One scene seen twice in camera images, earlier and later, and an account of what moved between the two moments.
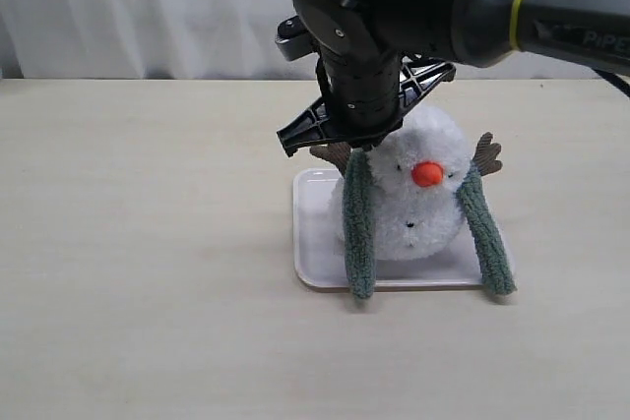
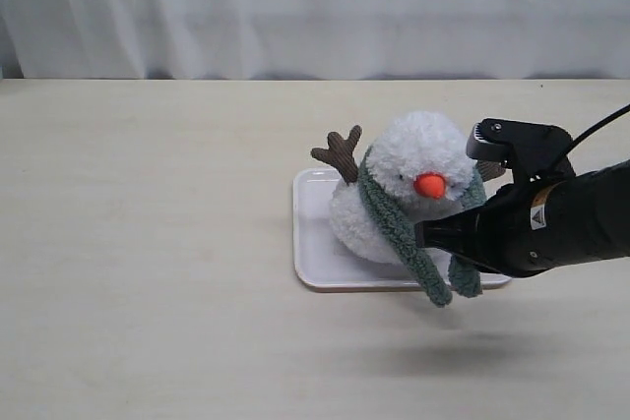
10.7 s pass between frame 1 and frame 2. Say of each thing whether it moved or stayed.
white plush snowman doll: stayed
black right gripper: moved
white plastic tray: stayed
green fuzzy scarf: moved
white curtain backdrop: stayed
